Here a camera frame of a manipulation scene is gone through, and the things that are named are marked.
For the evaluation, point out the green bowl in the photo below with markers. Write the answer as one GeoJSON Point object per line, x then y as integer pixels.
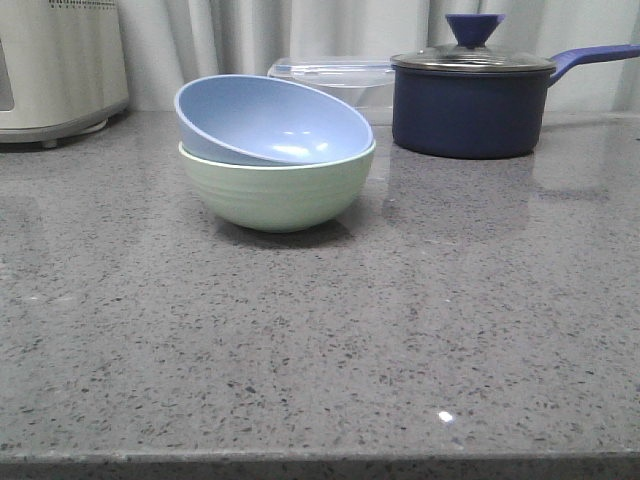
{"type": "Point", "coordinates": [278, 199]}

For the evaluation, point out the blue bowl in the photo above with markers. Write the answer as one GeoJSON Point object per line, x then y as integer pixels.
{"type": "Point", "coordinates": [257, 120]}

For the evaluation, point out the clear plastic storage container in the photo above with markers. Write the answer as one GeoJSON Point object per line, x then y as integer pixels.
{"type": "Point", "coordinates": [365, 83]}

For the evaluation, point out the blue saucepan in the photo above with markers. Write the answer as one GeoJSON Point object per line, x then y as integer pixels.
{"type": "Point", "coordinates": [480, 109]}

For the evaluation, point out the grey curtain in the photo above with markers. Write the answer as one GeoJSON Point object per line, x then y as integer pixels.
{"type": "Point", "coordinates": [169, 43]}

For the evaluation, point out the glass pot lid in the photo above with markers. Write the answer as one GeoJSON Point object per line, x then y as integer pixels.
{"type": "Point", "coordinates": [471, 53]}

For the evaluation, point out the cream toaster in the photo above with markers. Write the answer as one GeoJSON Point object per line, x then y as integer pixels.
{"type": "Point", "coordinates": [62, 69]}

